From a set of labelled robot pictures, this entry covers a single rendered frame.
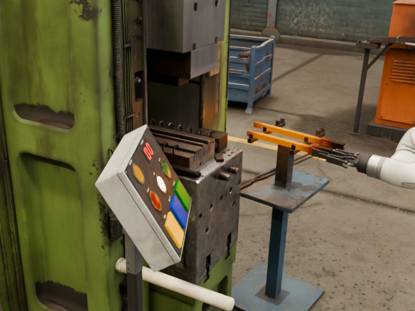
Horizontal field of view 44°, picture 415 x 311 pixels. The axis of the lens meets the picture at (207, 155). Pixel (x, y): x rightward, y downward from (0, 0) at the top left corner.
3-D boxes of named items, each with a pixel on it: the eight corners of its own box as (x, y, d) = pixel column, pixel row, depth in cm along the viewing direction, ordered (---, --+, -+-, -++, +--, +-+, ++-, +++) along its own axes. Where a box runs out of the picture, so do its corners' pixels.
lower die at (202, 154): (214, 156, 205) (215, 136, 202) (189, 174, 189) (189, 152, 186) (128, 136, 223) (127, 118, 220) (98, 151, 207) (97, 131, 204)
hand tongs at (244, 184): (307, 154, 280) (307, 152, 280) (314, 157, 278) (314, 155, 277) (233, 187, 241) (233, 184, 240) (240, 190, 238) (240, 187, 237)
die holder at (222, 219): (238, 240, 232) (243, 148, 215) (196, 286, 200) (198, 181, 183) (135, 210, 256) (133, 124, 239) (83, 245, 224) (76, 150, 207)
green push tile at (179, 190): (191, 198, 157) (179, 178, 155) (188, 210, 150) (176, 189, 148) (185, 201, 157) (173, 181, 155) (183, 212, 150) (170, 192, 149)
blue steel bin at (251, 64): (273, 96, 627) (277, 36, 600) (252, 113, 559) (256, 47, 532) (183, 83, 669) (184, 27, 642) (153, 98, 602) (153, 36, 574)
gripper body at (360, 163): (364, 177, 201) (341, 171, 206) (372, 170, 208) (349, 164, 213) (367, 159, 198) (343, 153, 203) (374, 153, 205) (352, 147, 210)
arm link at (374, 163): (385, 175, 205) (371, 171, 208) (389, 154, 202) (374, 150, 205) (377, 183, 198) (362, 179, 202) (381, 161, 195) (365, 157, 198)
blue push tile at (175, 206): (187, 214, 148) (174, 193, 145) (185, 227, 141) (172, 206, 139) (182, 217, 148) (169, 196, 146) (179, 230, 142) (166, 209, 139)
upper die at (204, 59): (217, 68, 192) (218, 42, 188) (190, 79, 175) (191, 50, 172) (125, 54, 210) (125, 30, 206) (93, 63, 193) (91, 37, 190)
